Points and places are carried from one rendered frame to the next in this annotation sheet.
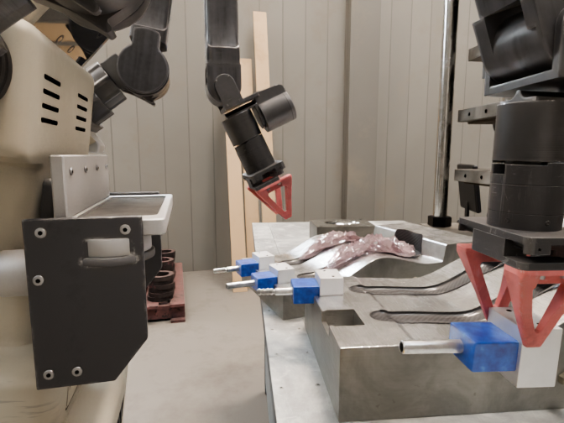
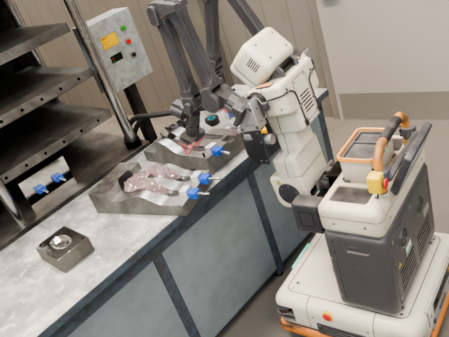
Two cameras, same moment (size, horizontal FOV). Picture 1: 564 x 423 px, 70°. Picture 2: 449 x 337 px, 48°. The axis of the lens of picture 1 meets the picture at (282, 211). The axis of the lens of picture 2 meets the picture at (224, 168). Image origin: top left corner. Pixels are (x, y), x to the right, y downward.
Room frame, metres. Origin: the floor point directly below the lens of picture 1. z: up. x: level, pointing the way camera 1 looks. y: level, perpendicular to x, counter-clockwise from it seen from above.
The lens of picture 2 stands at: (1.73, 1.71, 1.91)
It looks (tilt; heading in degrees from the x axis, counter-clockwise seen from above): 28 degrees down; 237
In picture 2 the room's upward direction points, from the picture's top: 19 degrees counter-clockwise
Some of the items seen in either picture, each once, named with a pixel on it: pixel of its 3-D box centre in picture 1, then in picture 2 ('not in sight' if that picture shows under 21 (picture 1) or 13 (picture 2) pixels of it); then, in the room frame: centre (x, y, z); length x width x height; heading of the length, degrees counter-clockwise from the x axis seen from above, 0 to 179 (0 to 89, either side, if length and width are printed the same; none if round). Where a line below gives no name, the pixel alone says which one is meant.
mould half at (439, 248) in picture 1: (359, 260); (150, 186); (0.92, -0.18, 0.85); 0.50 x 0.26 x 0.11; 113
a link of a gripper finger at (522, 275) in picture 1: (526, 288); not in sight; (0.34, -0.21, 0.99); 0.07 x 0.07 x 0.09; 6
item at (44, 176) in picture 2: not in sight; (27, 176); (1.19, -1.05, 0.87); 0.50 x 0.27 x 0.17; 95
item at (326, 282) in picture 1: (298, 290); (219, 151); (0.61, -0.03, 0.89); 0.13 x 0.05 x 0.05; 95
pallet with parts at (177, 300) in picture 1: (132, 274); not in sight; (2.98, 1.14, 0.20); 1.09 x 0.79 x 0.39; 13
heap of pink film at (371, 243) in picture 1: (360, 243); (148, 178); (0.91, -0.18, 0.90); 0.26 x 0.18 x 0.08; 113
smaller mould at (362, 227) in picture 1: (341, 232); (65, 248); (1.37, -0.21, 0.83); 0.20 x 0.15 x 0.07; 95
